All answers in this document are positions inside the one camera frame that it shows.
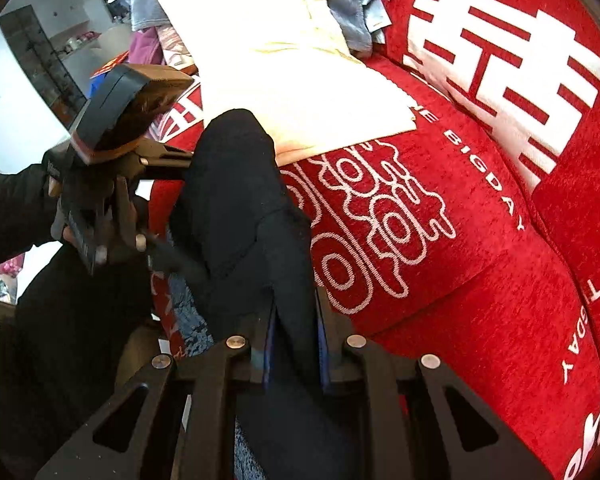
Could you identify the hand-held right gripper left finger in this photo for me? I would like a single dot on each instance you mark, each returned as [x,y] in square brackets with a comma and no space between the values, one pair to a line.
[261,360]

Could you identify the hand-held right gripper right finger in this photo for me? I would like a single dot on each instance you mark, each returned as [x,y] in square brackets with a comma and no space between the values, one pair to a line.
[324,360]

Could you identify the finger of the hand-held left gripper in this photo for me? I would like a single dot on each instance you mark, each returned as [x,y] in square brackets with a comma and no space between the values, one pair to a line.
[177,262]
[167,152]

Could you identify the black pants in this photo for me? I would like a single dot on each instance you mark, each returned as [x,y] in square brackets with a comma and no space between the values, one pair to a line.
[240,200]

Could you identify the person's left forearm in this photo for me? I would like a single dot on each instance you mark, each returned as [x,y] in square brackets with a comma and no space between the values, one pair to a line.
[10,210]

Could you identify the person's left hand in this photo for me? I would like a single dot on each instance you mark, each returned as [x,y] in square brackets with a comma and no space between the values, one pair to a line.
[62,234]

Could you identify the red box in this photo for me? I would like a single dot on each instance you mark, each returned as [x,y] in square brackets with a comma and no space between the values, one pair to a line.
[111,63]

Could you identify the blue-grey patterned cloth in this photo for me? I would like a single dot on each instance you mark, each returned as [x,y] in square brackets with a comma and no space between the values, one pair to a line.
[192,330]

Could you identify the pink cloth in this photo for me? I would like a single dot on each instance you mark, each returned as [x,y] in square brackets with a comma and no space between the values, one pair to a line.
[147,47]

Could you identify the dark shelf unit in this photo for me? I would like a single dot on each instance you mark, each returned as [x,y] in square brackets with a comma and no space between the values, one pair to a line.
[35,55]

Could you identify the cream cloth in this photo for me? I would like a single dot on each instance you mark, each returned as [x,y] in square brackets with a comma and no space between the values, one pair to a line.
[280,60]

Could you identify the red printed sofa cover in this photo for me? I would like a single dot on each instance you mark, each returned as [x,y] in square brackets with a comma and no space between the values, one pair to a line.
[480,260]

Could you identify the grey cloth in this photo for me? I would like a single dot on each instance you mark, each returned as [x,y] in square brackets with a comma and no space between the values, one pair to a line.
[352,5]

